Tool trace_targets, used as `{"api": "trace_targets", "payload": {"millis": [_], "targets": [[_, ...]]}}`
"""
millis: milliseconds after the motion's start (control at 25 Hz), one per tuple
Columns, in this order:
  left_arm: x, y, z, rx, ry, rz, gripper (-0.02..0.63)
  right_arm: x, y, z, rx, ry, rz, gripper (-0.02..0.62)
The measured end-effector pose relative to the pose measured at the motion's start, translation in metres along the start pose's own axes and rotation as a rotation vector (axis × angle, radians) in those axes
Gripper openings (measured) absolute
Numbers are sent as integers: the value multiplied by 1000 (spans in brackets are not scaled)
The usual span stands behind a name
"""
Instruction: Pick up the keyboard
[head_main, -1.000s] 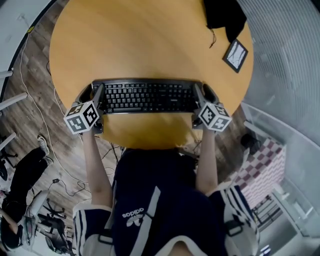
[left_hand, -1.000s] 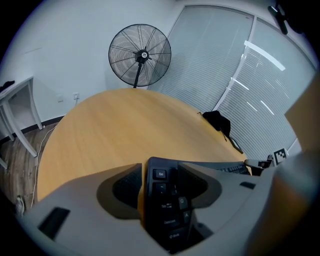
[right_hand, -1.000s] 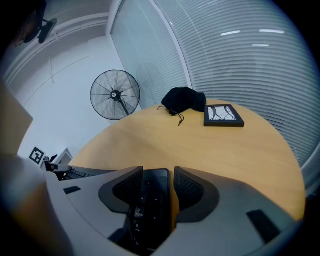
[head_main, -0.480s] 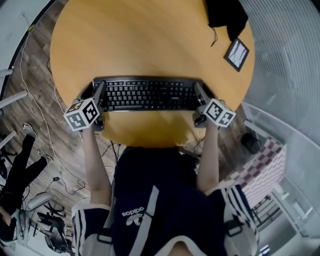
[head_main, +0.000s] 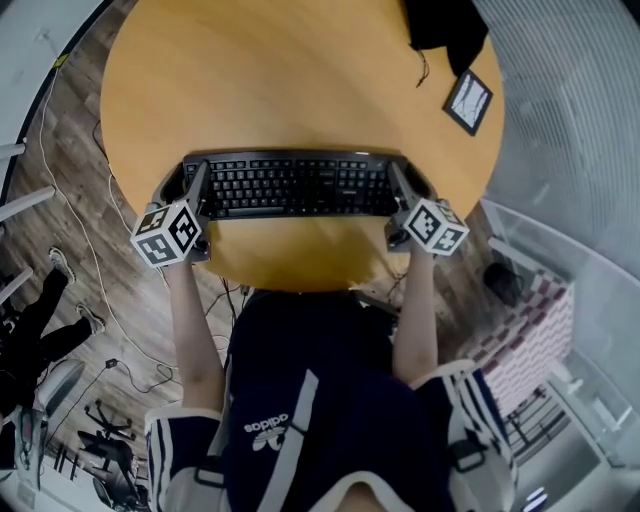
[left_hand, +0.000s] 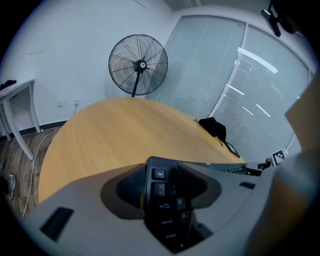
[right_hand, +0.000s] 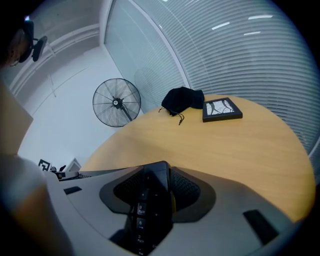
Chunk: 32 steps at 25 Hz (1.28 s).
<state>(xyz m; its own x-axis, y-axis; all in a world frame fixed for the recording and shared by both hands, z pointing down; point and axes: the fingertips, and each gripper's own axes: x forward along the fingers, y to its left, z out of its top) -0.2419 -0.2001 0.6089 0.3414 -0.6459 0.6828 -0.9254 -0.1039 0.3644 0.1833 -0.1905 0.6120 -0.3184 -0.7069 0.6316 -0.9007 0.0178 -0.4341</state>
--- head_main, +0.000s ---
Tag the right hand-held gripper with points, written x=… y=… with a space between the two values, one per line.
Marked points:
x=435 y=227

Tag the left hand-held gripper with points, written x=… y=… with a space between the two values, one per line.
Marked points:
x=170 y=235

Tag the black keyboard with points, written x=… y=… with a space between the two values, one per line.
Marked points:
x=300 y=185

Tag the person's left forearm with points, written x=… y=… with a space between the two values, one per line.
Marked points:
x=195 y=340

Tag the person's right forearm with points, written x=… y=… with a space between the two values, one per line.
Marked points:
x=417 y=325

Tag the black framed white picture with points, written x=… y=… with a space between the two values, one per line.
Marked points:
x=470 y=102

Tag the white framed glass table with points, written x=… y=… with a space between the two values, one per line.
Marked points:
x=502 y=250

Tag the black bag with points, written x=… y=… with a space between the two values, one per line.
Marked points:
x=504 y=282

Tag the yellow tag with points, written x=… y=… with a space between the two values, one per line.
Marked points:
x=59 y=61

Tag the white window blinds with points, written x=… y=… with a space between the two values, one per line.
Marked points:
x=575 y=100

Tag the pink checkered box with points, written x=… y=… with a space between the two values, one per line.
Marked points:
x=530 y=340

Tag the person's navy white shirt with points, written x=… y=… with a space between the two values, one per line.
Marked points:
x=325 y=380

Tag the grey office chair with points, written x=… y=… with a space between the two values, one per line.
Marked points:
x=60 y=385

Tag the black office chair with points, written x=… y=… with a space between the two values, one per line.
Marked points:
x=110 y=452

